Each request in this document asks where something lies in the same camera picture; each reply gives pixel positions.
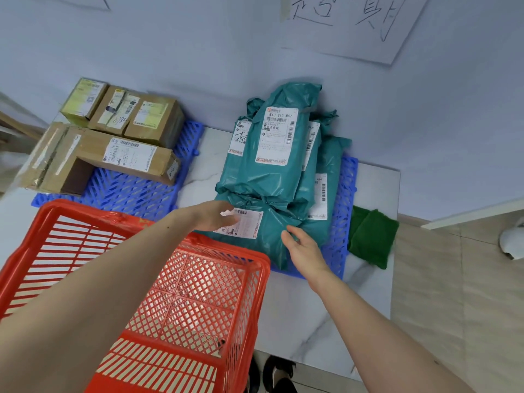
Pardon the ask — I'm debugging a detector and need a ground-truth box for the person's left hand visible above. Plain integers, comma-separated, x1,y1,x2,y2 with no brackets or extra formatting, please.
184,200,240,233

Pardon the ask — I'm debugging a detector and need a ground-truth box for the person's right hand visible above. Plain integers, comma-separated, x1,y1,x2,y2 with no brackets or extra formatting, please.
280,224,332,292

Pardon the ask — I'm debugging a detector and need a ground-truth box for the blue plastic pallet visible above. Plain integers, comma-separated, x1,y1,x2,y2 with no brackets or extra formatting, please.
270,155,359,280
31,120,205,222

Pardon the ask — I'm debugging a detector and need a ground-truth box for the green cloth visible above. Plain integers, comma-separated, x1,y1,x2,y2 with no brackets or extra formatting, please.
347,205,400,270

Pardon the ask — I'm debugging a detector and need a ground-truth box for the handwritten label teal mailer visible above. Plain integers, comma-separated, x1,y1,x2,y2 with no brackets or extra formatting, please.
227,98,265,158

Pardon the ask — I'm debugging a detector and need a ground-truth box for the small cardboard box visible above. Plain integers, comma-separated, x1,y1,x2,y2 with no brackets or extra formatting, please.
124,95,185,149

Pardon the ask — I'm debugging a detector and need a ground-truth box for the long cardboard box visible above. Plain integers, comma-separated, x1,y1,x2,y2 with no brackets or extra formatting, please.
75,128,181,186

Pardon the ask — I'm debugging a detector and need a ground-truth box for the taped brown cardboard box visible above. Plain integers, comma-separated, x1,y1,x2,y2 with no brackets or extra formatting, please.
88,85,142,135

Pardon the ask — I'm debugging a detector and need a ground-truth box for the large taped cardboard box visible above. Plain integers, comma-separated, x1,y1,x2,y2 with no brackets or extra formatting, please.
18,121,96,197

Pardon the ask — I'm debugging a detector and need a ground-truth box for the yellow label cardboard box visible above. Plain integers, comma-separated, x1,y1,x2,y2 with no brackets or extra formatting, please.
60,77,108,127

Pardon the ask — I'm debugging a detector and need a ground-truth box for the red plastic basket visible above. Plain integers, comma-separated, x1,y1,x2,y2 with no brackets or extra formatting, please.
0,199,272,393

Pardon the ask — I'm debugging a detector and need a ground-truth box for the person's left forearm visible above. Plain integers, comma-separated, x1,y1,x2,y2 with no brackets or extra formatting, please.
0,206,197,393

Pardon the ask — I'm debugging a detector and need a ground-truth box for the person's right forearm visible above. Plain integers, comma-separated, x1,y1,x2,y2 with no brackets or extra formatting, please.
313,267,475,393

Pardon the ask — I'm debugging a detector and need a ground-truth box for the person's black right shoe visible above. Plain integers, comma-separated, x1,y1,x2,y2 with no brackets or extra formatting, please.
261,355,299,393

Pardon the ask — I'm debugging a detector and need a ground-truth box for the person's black shoe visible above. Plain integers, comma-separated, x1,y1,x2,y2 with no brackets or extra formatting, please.
245,355,261,393
261,355,299,393

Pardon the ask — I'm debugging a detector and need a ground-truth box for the person's black left shoe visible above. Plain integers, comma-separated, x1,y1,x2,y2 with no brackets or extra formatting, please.
245,355,261,393

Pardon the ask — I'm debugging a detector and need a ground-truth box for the wooden chair dark seat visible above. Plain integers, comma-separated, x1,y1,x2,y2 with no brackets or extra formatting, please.
0,92,48,193

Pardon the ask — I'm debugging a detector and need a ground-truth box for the straight-edge paper wall sign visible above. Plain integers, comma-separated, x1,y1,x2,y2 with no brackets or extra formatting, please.
280,0,431,65

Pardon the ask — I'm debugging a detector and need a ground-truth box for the torn-edge paper wall sign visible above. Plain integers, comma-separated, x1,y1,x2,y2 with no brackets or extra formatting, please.
40,0,111,11

